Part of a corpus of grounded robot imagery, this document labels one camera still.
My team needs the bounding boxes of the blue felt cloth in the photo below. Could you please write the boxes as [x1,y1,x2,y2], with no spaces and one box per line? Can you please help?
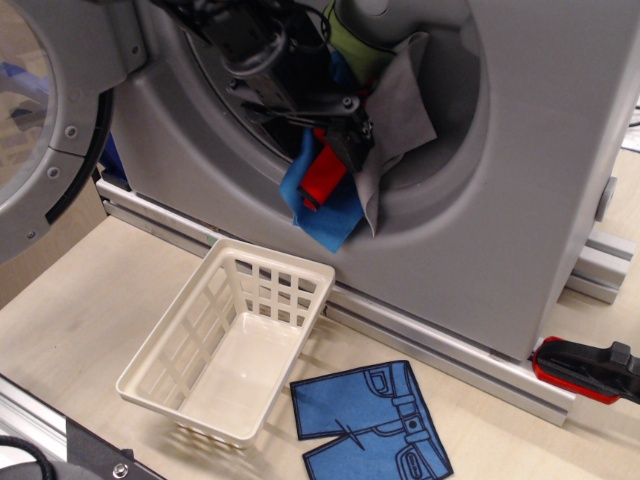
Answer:
[277,49,365,254]

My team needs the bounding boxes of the aluminium rail front left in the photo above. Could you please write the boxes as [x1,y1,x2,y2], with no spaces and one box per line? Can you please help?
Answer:
[1,376,68,461]

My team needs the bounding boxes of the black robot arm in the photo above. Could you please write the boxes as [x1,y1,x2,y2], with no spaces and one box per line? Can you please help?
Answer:
[157,1,374,173]

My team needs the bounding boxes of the green felt cloth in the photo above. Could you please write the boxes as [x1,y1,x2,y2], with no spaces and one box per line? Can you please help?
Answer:
[324,1,396,85]

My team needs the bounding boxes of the black bracket with screw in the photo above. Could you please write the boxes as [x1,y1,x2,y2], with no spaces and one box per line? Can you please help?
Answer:
[66,418,162,480]

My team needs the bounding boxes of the cream plastic laundry basket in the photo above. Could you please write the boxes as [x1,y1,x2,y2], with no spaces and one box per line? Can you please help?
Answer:
[116,239,335,449]

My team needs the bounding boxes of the grey toy washing machine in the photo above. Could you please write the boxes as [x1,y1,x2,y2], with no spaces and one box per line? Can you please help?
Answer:
[113,1,639,359]

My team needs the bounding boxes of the grey round machine door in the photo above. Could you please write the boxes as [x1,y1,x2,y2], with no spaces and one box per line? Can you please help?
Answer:
[1,1,146,262]

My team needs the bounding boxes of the red felt cloth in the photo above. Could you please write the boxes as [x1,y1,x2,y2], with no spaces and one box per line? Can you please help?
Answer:
[297,128,347,211]

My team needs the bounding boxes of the red black clamp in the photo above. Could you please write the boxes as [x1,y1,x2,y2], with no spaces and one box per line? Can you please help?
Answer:
[532,337,639,405]

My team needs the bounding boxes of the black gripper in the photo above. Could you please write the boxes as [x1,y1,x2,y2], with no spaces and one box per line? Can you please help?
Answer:
[219,29,375,173]

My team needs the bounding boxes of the black braided cable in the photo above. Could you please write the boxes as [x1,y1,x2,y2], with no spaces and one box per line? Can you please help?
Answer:
[0,435,56,480]

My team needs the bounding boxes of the white felt cloth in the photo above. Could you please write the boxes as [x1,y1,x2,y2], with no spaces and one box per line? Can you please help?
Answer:
[354,32,437,233]

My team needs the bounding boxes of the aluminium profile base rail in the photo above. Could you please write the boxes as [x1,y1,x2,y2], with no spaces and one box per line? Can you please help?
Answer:
[94,175,635,427]

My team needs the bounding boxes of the blue felt jeans shorts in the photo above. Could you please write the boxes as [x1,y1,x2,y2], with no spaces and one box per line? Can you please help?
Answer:
[290,361,454,479]

